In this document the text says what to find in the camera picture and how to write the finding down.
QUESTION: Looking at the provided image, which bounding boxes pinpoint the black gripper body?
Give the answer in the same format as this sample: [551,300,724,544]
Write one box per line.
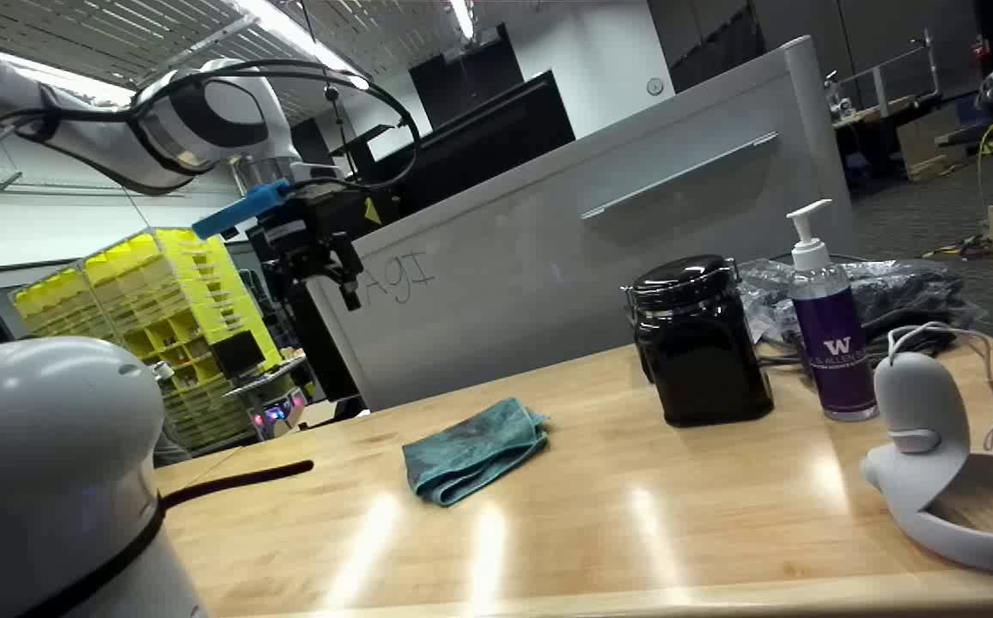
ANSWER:
[248,183,365,281]

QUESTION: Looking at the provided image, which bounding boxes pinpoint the green towel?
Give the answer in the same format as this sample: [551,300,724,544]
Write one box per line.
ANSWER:
[402,399,551,509]

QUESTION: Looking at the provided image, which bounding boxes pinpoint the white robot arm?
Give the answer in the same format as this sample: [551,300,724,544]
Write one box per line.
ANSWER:
[0,59,352,618]

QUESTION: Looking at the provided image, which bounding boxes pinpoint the white board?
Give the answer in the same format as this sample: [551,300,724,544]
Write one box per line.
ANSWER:
[311,34,851,408]

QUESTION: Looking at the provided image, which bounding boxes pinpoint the yellow plastic crates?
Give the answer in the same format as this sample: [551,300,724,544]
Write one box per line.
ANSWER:
[10,226,283,453]

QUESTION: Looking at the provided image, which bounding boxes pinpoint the black monitor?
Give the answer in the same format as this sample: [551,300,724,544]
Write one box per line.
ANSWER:
[370,70,574,224]

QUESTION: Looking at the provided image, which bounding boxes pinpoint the black glass jar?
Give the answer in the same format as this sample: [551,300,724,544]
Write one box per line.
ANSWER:
[627,255,774,430]

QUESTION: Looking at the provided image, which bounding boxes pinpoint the purple hand sanitizer bottle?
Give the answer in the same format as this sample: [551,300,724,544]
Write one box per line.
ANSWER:
[787,199,875,417]

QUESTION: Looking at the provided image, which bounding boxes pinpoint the grey plastic bag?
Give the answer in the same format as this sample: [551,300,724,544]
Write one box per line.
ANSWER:
[740,256,984,344]

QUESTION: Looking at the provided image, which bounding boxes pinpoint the white VR controller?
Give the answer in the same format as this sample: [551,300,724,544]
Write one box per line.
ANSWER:
[862,320,993,573]

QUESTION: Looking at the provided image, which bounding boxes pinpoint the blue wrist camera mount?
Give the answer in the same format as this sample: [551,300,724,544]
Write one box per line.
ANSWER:
[194,183,294,236]

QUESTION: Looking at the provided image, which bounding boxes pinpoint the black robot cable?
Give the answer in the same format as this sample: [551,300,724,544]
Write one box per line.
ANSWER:
[0,59,427,199]

